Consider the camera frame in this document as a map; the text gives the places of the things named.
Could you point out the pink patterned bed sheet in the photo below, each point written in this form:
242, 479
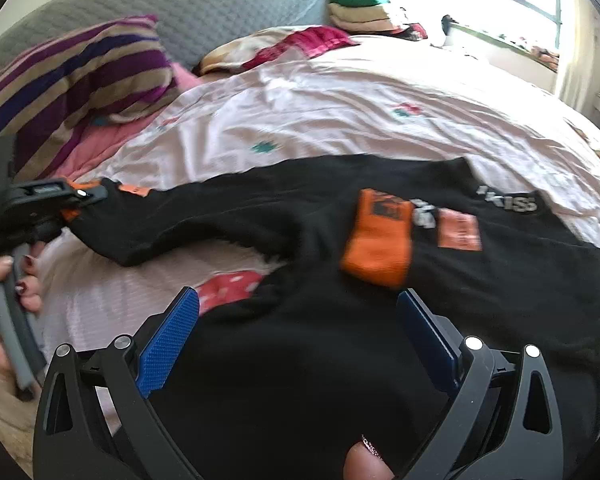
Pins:
330, 110

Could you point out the red spotted cloth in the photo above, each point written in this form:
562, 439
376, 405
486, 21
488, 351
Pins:
230, 285

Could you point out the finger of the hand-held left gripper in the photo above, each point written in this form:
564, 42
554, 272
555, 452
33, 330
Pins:
82, 194

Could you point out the stack of folded clothes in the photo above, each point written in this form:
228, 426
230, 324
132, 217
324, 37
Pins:
360, 12

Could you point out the red floral quilt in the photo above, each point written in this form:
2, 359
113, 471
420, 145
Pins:
310, 40

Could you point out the black sweatshirt with orange patches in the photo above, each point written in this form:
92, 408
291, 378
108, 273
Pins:
305, 360

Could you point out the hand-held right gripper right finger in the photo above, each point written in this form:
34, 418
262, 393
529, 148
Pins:
430, 335

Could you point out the white window ledge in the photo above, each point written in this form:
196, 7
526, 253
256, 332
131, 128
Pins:
500, 52

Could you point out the grey quilted headboard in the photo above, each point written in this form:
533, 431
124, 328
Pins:
205, 5

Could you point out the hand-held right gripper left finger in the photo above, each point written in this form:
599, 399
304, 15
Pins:
172, 330

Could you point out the purple striped pillow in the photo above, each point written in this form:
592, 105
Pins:
80, 75

